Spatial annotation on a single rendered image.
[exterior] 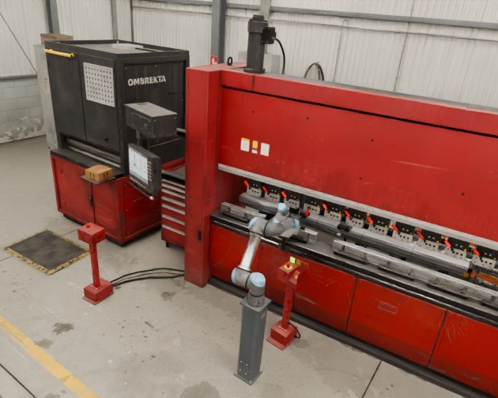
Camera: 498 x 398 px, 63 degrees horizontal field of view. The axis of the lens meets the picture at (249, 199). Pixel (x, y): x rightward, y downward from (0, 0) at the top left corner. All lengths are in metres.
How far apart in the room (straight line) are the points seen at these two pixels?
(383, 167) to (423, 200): 0.39
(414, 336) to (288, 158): 1.86
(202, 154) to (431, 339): 2.56
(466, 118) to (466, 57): 4.14
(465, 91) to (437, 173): 4.08
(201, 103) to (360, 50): 4.42
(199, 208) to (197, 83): 1.22
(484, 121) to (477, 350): 1.79
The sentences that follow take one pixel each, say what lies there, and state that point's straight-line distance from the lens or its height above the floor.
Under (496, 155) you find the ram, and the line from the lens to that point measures 3.28.
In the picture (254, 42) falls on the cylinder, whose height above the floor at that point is 2.55.
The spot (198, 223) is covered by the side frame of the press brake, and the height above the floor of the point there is 0.80.
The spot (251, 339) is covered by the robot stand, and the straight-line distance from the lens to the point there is 3.36.
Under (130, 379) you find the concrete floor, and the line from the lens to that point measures 3.76.
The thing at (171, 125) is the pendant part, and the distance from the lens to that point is 3.62.
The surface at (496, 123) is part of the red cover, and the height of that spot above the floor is 2.24.
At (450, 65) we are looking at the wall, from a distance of 7.32.
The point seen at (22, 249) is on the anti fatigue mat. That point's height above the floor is 0.01.
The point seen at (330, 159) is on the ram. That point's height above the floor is 1.72.
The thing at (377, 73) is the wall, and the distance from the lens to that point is 7.60.
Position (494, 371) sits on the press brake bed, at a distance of 3.97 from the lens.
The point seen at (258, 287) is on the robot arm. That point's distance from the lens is 3.08.
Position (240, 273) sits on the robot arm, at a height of 1.00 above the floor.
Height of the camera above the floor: 2.81
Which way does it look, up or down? 25 degrees down
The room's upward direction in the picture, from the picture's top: 5 degrees clockwise
